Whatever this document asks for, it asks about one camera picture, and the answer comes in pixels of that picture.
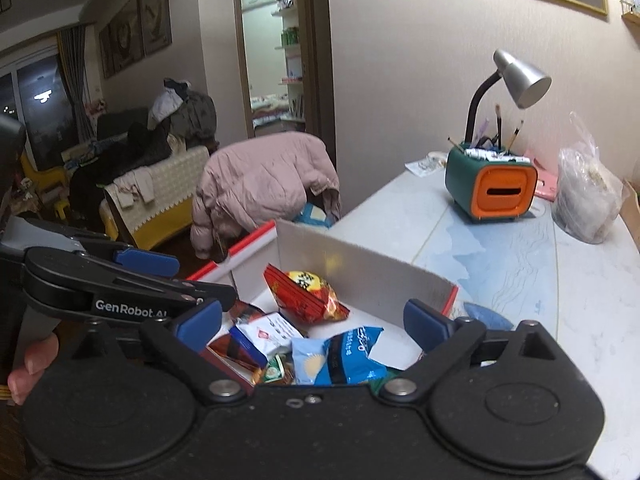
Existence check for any brown red foil packet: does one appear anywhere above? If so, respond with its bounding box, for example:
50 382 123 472
206 301 268 376

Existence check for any white shelf unit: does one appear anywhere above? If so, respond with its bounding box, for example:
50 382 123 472
272 0 306 121

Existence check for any beige cloth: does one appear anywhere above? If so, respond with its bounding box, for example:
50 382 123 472
112 166 156 208

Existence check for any silver desk lamp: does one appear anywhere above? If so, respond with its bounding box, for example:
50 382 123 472
464 49 552 148

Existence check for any person's left hand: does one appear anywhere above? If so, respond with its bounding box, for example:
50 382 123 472
7 334 61 407

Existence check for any yellow stool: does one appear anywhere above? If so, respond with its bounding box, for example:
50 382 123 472
20 152 71 221

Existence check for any sofa with cream cover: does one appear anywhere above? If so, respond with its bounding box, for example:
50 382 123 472
97 107 211 251

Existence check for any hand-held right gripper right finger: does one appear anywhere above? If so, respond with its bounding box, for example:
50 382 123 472
372 299 573 405

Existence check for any black coat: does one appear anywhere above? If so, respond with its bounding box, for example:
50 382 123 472
67 122 173 233

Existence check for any pink puffer jacket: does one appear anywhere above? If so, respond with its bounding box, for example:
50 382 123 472
190 131 342 261

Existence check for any clear plastic bag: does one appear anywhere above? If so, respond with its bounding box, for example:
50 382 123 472
551 111 626 245

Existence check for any green orange tissue box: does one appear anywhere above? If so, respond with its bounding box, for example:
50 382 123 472
445 142 539 225

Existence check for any yellow green snack packet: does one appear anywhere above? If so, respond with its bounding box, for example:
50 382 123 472
257 354 295 386

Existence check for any dark framed wall picture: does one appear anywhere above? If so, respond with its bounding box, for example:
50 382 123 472
98 0 146 78
140 0 173 56

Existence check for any dark window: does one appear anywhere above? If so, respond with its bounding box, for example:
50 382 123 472
0 52 76 171

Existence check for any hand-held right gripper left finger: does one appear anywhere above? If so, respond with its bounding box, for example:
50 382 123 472
55 301 248 403

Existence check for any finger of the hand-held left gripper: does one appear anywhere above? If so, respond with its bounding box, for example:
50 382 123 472
80 232 182 279

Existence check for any red snack bag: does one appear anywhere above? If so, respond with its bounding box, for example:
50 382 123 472
263 263 351 326

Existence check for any white blue small packet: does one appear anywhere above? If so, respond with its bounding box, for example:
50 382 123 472
235 312 307 357

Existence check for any pile of clothes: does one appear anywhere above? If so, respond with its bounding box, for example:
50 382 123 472
147 77 218 146

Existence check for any grey curtain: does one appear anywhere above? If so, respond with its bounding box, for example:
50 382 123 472
57 25 98 146

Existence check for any light blue sun packet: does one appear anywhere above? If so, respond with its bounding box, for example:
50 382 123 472
291 336 329 387

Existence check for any pink notebook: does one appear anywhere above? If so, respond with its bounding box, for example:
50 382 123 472
531 156 559 202

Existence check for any blue snack packet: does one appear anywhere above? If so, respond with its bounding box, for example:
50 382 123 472
322 326 389 387

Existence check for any red and white cardboard box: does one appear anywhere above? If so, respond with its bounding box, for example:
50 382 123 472
185 219 459 387

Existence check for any wooden door frame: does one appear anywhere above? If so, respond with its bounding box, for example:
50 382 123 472
231 0 337 196

